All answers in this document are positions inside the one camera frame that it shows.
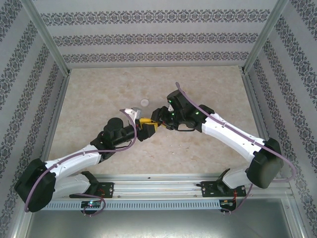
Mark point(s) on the small circuit board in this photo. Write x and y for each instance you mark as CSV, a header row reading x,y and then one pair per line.
x,y
226,203
92,203

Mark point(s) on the aluminium frame post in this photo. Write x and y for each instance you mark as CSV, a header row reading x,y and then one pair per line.
x,y
263,37
49,37

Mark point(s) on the aluminium side rail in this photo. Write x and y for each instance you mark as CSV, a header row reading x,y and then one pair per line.
x,y
56,116
257,109

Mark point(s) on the small white round disc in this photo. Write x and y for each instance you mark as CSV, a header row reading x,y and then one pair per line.
x,y
144,102

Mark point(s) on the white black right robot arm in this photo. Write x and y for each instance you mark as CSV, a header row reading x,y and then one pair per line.
x,y
230,134

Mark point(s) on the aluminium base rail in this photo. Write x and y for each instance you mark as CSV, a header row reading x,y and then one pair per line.
x,y
158,188

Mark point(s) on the grey metal sheet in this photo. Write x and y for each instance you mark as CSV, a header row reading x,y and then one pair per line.
x,y
158,225

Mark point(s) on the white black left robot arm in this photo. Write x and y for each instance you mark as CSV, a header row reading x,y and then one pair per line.
x,y
74,158

